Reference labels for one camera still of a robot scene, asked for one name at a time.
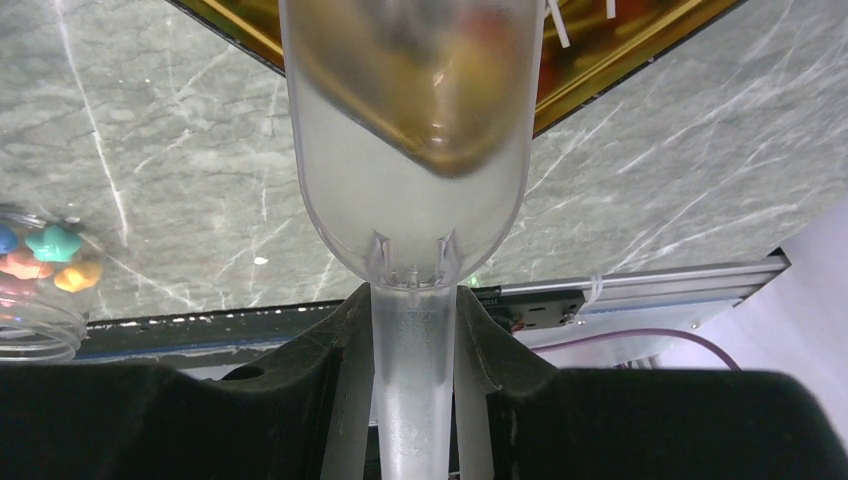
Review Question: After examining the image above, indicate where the gold tin of lollipops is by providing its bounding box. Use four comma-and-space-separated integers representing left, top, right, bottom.
165, 0, 750, 180

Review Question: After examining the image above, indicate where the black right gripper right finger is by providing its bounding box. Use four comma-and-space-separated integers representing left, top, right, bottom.
456, 288, 847, 479

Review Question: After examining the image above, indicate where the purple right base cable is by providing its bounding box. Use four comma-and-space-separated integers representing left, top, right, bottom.
529, 327, 743, 372

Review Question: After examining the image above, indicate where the aluminium frame rail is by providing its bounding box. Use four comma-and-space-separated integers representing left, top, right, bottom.
478, 255, 790, 347

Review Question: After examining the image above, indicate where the clear plastic jar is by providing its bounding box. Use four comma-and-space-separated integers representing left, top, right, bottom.
1, 205, 104, 363

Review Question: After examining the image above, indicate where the clear plastic scoop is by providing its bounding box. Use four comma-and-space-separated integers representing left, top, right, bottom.
279, 1, 546, 479

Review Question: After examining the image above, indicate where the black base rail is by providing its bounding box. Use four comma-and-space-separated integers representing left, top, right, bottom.
75, 286, 585, 363

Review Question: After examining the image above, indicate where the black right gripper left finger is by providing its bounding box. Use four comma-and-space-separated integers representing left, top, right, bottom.
1, 285, 373, 479

